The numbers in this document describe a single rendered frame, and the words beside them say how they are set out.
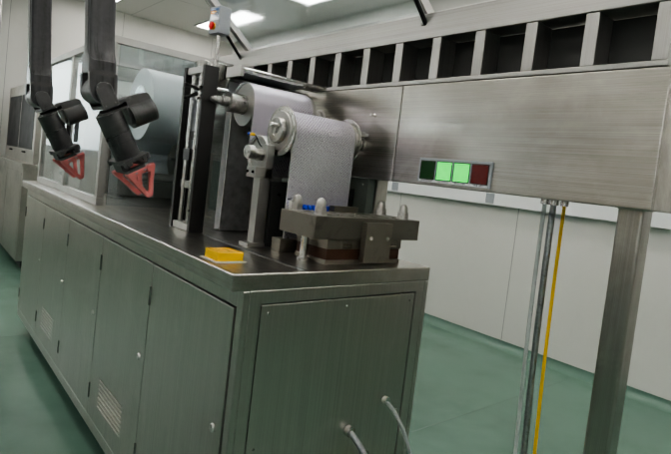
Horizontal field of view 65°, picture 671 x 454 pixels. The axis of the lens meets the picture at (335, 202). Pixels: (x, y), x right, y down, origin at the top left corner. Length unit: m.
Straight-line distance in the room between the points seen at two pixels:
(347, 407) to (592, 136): 0.92
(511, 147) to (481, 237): 2.88
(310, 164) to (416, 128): 0.34
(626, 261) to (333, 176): 0.82
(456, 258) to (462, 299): 0.33
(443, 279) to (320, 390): 3.16
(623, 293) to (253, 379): 0.90
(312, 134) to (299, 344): 0.61
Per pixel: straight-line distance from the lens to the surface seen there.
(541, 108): 1.39
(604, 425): 1.54
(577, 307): 3.92
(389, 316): 1.52
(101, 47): 1.26
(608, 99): 1.33
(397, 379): 1.63
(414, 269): 1.55
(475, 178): 1.46
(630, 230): 1.45
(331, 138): 1.61
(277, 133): 1.56
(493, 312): 4.24
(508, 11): 1.53
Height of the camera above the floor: 1.14
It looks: 3 degrees down
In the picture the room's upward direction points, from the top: 7 degrees clockwise
